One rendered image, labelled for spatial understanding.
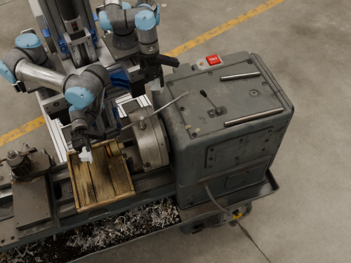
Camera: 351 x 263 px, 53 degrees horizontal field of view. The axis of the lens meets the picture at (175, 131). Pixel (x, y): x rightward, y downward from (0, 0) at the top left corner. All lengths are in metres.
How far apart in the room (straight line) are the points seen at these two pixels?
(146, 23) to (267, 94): 0.70
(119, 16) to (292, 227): 1.99
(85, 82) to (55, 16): 0.56
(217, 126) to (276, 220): 1.36
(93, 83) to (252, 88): 0.75
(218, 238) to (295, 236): 0.55
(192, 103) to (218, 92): 0.14
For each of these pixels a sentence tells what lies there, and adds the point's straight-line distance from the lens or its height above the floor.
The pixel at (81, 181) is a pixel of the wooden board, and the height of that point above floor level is 0.88.
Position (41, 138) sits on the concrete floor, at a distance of 3.29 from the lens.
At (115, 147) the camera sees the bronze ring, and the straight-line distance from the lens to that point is 1.72.
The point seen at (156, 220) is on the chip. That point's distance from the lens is 2.08.
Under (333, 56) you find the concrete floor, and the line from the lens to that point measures 3.95.
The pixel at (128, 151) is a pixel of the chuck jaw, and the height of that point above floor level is 1.10.
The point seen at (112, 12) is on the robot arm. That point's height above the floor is 1.68.
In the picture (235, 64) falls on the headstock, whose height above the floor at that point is 1.26.
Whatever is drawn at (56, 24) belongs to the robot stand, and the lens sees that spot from 2.09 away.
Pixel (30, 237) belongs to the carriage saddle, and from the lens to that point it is 1.88.
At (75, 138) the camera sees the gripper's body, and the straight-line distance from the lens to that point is 1.80.
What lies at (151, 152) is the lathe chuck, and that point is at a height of 1.16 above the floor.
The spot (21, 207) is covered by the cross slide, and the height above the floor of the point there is 0.97.
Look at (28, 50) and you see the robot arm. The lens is 1.91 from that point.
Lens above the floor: 2.55
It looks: 56 degrees down
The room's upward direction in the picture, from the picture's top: 3 degrees counter-clockwise
